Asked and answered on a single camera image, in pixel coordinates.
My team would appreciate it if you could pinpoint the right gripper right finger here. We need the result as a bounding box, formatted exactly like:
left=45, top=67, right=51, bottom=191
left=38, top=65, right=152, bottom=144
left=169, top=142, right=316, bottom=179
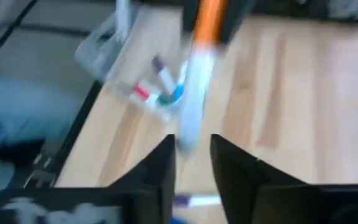
left=209, top=133, right=308, bottom=224

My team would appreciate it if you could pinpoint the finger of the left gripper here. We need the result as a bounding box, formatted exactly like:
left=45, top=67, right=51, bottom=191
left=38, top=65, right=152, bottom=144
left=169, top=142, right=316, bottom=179
left=181, top=0, right=199, bottom=34
left=219, top=0, right=257, bottom=45

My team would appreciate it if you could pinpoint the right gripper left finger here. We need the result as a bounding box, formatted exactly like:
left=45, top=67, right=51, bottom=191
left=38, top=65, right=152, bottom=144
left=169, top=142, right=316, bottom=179
left=106, top=134, right=177, bottom=224

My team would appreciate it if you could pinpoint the thin orange marker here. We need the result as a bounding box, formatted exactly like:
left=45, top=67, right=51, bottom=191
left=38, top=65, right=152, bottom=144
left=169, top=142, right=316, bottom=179
left=178, top=0, right=230, bottom=151

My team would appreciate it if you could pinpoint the thin white teal-capped marker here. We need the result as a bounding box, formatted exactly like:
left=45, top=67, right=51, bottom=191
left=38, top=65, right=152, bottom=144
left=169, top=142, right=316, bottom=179
left=172, top=60, right=188, bottom=104

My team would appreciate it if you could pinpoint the thin white green-capped marker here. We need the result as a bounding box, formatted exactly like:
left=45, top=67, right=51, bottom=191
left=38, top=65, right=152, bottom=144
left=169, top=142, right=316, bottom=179
left=147, top=92, right=176, bottom=110

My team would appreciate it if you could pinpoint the thin white red-capped marker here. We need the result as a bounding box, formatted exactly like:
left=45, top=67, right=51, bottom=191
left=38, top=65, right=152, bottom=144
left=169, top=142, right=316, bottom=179
left=129, top=81, right=155, bottom=110

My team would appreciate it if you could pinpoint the white purple-capped marker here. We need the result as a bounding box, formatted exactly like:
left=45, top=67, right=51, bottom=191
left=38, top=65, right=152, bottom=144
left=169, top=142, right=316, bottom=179
left=172, top=194, right=223, bottom=208

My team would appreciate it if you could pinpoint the clear plastic container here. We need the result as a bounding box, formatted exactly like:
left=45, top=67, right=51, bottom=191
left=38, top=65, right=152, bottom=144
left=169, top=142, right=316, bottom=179
left=74, top=0, right=188, bottom=125

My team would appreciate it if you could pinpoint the person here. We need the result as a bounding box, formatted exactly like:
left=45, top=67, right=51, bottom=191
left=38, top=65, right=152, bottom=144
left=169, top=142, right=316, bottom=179
left=0, top=0, right=85, bottom=200

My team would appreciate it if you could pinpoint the black metal table frame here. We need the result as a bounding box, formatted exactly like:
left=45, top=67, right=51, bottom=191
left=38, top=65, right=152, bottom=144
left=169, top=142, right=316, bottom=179
left=23, top=79, right=104, bottom=189

